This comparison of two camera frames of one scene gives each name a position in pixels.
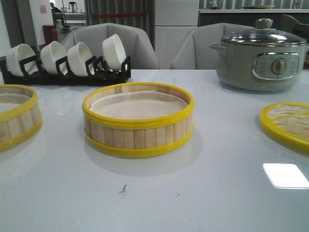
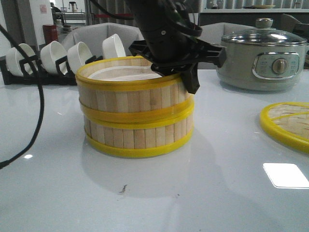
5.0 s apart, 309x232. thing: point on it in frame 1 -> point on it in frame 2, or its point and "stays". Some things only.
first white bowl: x=17 y=53 stays
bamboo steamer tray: x=21 y=124 -> x=125 y=90
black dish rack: x=99 y=75 stays
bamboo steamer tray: x=138 y=119 stays
